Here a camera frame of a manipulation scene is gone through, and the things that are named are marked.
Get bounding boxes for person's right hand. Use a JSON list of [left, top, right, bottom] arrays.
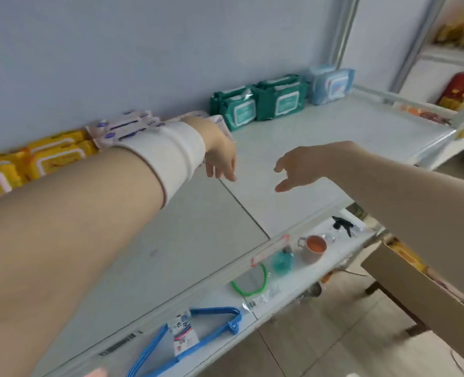
[[274, 143, 342, 193]]

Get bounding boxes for person's left hand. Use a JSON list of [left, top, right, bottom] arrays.
[[182, 115, 237, 182]]

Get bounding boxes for person's right forearm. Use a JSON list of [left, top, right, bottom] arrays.
[[326, 141, 464, 307]]

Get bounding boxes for person's left forearm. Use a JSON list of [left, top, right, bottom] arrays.
[[0, 147, 167, 377]]

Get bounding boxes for white metal shelf unit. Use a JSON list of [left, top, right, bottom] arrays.
[[32, 0, 458, 377]]

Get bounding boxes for white elastic wristband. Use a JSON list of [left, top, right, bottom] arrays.
[[116, 121, 206, 209]]

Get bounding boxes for small green wipes packet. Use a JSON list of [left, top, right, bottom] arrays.
[[219, 94, 257, 132], [210, 85, 253, 116]]

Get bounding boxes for orange plastic cup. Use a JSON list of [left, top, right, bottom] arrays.
[[297, 235, 329, 264]]

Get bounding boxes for red clear price tag holder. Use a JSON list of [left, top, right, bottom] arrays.
[[250, 234, 290, 268]]

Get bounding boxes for black spray trigger bottle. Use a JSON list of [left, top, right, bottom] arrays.
[[331, 216, 363, 237]]

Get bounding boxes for teal round bottle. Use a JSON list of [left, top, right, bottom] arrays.
[[272, 247, 295, 276]]

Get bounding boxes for large green wipes packet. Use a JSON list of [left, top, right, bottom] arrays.
[[252, 74, 310, 122]]

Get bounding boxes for pink white wipes packet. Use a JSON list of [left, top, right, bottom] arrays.
[[95, 120, 166, 149], [85, 110, 156, 142]]

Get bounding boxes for green rimmed round mirror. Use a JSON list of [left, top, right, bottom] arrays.
[[231, 264, 268, 297]]

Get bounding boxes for light blue wipes packet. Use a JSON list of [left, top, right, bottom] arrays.
[[306, 65, 355, 106]]

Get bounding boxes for small clear plastic packet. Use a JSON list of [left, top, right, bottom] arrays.
[[241, 286, 283, 311]]

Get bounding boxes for blue plastic clothes hangers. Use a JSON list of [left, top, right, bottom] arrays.
[[127, 307, 243, 377]]

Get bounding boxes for white paper hanger label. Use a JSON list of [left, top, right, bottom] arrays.
[[167, 315, 200, 357]]

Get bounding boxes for brown cardboard box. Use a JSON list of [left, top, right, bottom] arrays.
[[361, 239, 464, 370]]

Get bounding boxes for white neighbouring shelf unit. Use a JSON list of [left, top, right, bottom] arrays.
[[389, 0, 464, 171]]

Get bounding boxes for red bottle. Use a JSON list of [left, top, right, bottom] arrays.
[[436, 71, 464, 111]]

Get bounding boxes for white barcode shelf label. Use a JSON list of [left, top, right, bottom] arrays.
[[98, 332, 143, 357]]

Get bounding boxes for yellow snack packets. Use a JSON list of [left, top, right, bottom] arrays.
[[434, 19, 464, 48]]

